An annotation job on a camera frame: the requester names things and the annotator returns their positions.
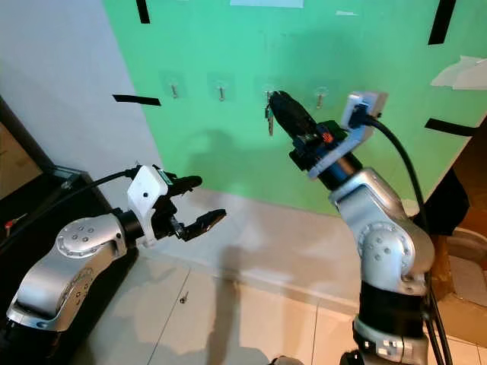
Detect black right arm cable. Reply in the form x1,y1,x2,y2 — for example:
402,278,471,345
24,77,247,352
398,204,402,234
364,113,454,365

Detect brown printed cardboard box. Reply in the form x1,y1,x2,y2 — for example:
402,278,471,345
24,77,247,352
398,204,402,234
0,122,22,200

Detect clear adhesive wall hook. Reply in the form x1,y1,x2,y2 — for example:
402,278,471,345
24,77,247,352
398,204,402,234
162,72,186,100
210,74,234,103
259,81,275,104
312,82,333,109

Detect black bulky object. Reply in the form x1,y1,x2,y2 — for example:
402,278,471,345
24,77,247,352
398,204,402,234
420,167,470,237

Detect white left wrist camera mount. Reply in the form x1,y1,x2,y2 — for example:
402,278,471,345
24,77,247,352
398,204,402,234
127,165,170,248

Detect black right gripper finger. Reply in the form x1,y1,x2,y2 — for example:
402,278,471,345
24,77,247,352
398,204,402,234
273,90,324,134
269,96,316,144

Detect green wall sheet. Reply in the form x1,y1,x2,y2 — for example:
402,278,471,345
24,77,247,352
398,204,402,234
103,0,487,211

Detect black tape strip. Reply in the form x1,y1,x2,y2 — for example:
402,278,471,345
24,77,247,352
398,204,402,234
136,0,151,24
428,0,458,46
112,94,162,107
424,117,477,138

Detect grey robot foot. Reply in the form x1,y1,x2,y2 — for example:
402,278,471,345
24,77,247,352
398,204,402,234
269,355,306,365

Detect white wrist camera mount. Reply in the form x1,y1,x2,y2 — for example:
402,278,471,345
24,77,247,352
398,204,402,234
308,91,389,181
127,165,170,248

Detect brown open carton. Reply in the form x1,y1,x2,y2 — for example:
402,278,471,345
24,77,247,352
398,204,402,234
429,114,487,344

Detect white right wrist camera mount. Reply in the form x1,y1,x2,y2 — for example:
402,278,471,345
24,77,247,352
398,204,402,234
308,91,389,181

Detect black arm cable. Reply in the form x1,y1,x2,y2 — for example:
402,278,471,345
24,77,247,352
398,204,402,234
364,113,454,365
0,168,135,252

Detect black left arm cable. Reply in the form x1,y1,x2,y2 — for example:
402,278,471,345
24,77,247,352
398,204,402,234
0,168,135,252

